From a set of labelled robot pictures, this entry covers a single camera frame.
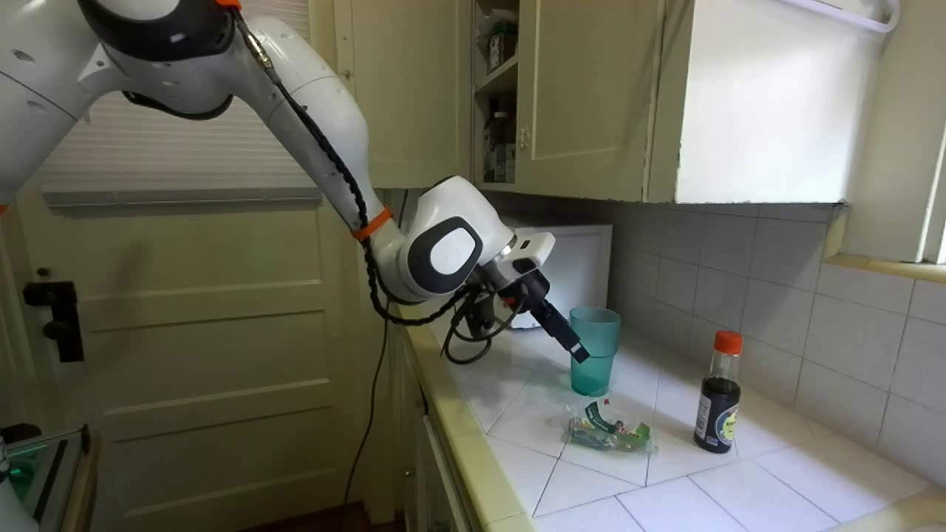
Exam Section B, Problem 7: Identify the dark sauce bottle red cap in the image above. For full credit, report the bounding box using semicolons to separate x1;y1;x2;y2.
696;332;745;453

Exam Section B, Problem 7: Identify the black coiled robot cable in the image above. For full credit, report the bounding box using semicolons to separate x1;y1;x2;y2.
235;17;526;371

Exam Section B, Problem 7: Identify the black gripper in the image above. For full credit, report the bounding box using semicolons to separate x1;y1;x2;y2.
501;260;588;363

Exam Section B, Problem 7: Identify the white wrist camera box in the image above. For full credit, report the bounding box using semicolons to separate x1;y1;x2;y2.
504;227;555;270

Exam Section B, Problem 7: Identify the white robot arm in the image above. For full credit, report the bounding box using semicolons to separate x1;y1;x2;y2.
0;0;588;363

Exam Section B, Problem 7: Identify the cream upper cabinet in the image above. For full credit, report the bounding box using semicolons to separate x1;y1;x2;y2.
473;0;906;205

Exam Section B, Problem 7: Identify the teal translucent plastic cup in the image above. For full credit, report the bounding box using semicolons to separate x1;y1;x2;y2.
570;309;620;397

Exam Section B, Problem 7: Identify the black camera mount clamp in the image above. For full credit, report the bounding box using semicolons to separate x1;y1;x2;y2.
23;282;85;363

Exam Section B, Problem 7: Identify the black power cord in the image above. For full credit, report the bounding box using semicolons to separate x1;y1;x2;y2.
340;315;397;511

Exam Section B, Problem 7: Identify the crumpled green plastic wrapper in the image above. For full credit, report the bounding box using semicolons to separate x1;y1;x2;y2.
564;400;654;453

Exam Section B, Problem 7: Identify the white microwave oven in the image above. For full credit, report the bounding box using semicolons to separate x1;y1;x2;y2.
518;224;613;317

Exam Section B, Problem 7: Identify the cream panelled door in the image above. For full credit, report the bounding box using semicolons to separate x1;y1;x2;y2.
4;190;397;532

